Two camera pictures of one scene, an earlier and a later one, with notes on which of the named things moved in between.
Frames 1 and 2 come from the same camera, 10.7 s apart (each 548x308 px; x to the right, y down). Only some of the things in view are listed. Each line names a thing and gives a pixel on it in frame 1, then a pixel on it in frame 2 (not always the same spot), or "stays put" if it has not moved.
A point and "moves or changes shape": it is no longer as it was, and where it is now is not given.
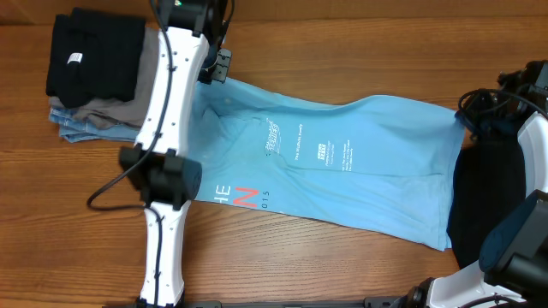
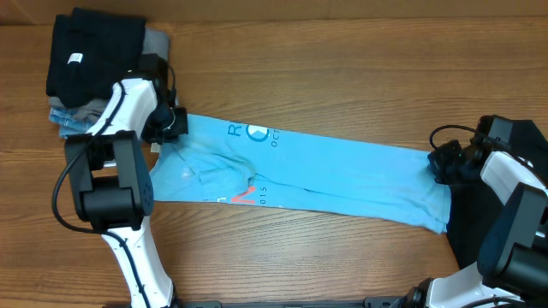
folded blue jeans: [74, 128] stays put
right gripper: [478, 118] → [442, 161]
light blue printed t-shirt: [380, 165] moves or changes shape
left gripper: [220, 73] → [179, 128]
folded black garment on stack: [94, 55] stays put
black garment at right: [489, 179] stays put
